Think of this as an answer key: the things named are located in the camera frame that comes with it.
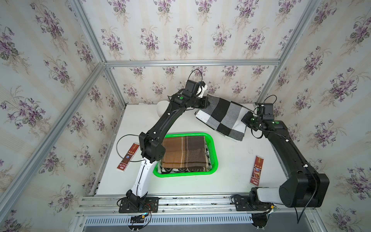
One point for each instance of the green plastic basket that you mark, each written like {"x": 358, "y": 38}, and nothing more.
{"x": 188, "y": 154}

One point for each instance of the red flat box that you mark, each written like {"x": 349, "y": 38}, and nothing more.
{"x": 256, "y": 171}
{"x": 128, "y": 157}

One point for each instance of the grey black checked scarf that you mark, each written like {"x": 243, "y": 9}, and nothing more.
{"x": 224, "y": 117}

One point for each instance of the aluminium front rail frame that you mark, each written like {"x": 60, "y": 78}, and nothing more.
{"x": 190, "y": 213}

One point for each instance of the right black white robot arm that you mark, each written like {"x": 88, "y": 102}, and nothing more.
{"x": 304, "y": 186}

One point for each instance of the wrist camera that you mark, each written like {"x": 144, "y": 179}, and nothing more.
{"x": 194, "y": 89}
{"x": 265, "y": 111}

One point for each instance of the small circuit board with wires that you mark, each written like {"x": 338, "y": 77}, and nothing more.
{"x": 139, "y": 222}

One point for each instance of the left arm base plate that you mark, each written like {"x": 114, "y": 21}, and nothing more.
{"x": 149, "y": 204}

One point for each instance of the right red flat box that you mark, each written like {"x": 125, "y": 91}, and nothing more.
{"x": 256, "y": 171}

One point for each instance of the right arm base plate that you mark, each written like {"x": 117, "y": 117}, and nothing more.
{"x": 245, "y": 203}

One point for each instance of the left red flat box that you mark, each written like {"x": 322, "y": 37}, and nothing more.
{"x": 128, "y": 157}

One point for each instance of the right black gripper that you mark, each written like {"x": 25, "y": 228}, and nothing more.
{"x": 245, "y": 118}

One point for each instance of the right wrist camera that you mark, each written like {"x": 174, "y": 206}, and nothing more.
{"x": 265, "y": 111}

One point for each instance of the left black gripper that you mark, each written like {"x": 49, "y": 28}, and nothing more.
{"x": 203, "y": 105}

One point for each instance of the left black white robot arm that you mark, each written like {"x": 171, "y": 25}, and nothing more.
{"x": 150, "y": 142}

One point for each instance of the brown plaid fringed scarf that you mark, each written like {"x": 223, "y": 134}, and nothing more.
{"x": 185, "y": 153}

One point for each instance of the aluminium enclosure frame bars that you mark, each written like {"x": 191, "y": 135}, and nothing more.
{"x": 22, "y": 179}

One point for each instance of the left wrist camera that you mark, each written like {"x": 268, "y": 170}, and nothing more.
{"x": 194, "y": 89}

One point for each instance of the white mannequin head cup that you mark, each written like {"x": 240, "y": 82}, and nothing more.
{"x": 161, "y": 108}

